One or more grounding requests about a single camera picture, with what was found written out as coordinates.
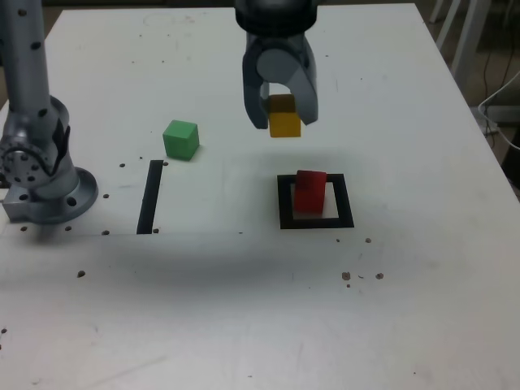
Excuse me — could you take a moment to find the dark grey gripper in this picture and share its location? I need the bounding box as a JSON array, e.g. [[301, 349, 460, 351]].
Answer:
[[242, 33, 319, 131]]

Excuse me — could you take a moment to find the yellow cube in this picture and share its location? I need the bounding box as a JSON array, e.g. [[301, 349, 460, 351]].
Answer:
[[267, 93, 302, 139]]

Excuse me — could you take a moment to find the red cube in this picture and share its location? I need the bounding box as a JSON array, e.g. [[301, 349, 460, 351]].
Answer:
[[292, 169, 328, 215]]

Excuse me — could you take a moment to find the green cube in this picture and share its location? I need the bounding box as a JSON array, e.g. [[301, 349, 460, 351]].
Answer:
[[162, 119, 200, 163]]

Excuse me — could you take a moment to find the black tape square outline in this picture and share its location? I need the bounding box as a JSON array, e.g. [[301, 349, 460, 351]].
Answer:
[[276, 173, 355, 231]]

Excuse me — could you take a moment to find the black tape strip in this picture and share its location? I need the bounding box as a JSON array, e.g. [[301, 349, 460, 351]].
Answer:
[[136, 159, 164, 236]]

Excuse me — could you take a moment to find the black cable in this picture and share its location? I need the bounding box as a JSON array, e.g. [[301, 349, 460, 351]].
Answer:
[[496, 48, 514, 101], [483, 48, 491, 106]]

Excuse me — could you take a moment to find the white cable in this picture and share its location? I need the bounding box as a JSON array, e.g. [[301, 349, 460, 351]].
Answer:
[[478, 71, 520, 150]]

